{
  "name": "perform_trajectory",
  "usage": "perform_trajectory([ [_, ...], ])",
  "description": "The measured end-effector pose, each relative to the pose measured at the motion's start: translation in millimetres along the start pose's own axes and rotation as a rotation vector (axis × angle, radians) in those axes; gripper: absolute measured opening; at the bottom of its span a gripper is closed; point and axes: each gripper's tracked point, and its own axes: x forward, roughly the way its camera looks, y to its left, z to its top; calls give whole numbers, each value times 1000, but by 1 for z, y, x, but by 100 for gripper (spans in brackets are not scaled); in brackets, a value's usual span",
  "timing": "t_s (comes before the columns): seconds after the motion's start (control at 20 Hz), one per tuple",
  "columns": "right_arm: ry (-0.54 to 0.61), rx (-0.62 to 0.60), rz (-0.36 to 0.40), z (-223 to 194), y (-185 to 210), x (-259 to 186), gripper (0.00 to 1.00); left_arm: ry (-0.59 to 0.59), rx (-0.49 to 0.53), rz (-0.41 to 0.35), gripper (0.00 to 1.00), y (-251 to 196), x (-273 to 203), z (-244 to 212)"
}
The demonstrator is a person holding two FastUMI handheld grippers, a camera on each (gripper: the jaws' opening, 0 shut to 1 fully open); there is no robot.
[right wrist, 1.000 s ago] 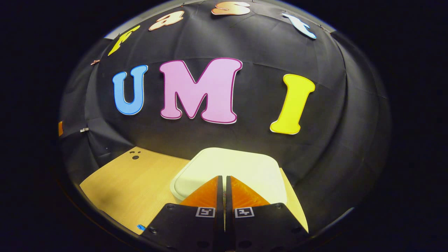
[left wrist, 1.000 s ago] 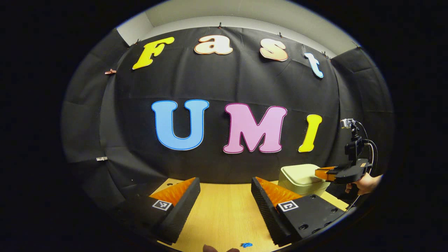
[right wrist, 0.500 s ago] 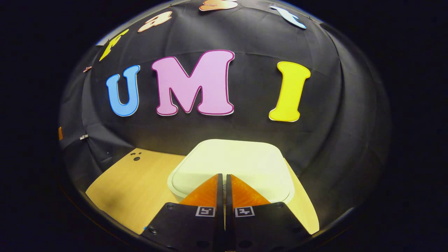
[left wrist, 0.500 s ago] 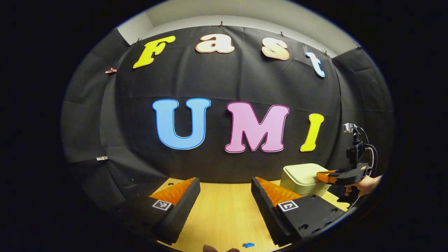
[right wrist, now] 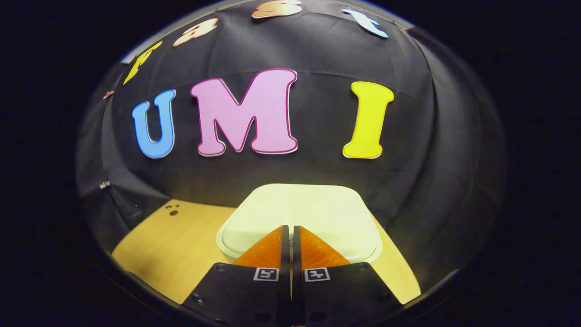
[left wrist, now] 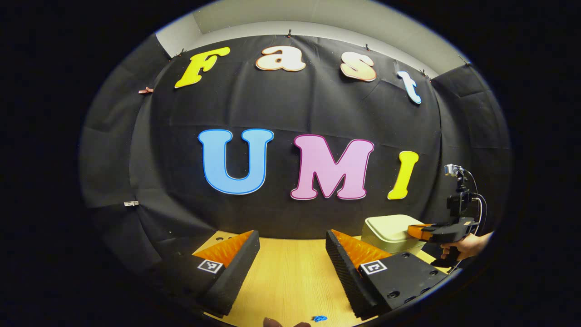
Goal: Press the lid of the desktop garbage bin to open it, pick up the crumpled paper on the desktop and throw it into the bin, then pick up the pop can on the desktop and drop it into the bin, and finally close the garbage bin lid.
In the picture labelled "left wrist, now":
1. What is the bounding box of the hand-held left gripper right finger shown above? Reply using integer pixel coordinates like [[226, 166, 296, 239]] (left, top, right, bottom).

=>
[[325, 229, 450, 319]]

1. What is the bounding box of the pale green desktop garbage bin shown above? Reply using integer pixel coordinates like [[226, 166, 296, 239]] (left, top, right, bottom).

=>
[[362, 214, 432, 255]]

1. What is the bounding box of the wooden desktop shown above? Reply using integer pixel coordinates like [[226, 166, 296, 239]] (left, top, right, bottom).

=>
[[193, 231, 459, 327]]

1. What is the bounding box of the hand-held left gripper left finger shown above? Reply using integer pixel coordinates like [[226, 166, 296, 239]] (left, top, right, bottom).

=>
[[148, 230, 261, 318]]

